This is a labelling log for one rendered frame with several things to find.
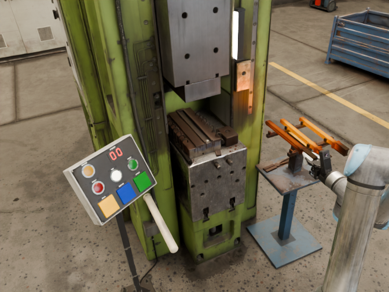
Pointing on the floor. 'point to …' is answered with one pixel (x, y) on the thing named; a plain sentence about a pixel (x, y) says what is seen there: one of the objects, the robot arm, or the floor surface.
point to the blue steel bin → (361, 41)
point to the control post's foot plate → (146, 285)
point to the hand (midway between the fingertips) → (305, 151)
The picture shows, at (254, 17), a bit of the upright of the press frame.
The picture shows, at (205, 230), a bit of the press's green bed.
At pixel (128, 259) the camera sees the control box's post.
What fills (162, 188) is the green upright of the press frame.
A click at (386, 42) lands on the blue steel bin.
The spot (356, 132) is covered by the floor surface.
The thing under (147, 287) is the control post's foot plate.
